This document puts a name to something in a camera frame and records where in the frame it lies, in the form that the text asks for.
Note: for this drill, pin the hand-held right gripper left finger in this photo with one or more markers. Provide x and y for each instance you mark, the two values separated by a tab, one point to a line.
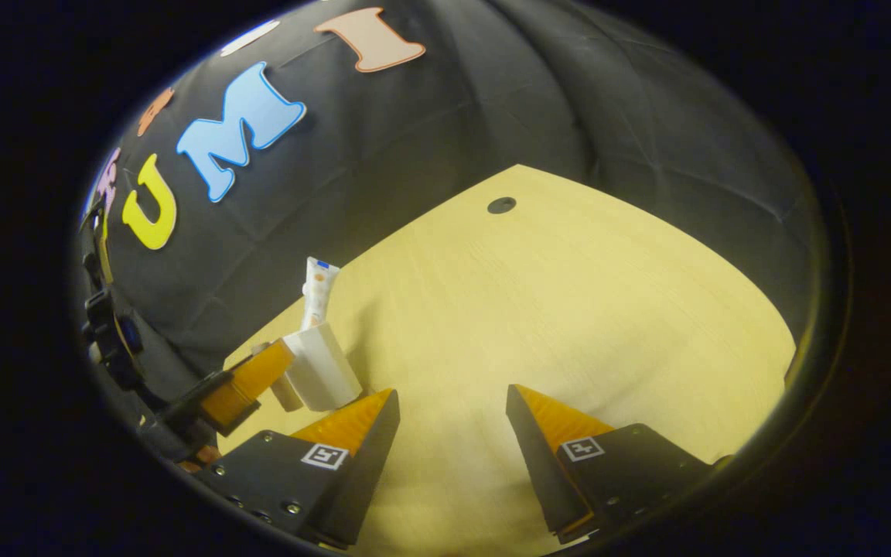
368	472

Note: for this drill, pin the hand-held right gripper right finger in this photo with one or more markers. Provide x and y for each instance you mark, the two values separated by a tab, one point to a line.
542	464

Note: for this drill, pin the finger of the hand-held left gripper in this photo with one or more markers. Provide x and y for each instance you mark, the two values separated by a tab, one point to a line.
248	383

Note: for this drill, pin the white toothpaste tube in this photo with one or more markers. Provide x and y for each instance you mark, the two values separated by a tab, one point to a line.
318	290

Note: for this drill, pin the light wooden desktop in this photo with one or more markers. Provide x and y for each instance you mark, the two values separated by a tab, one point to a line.
569	309

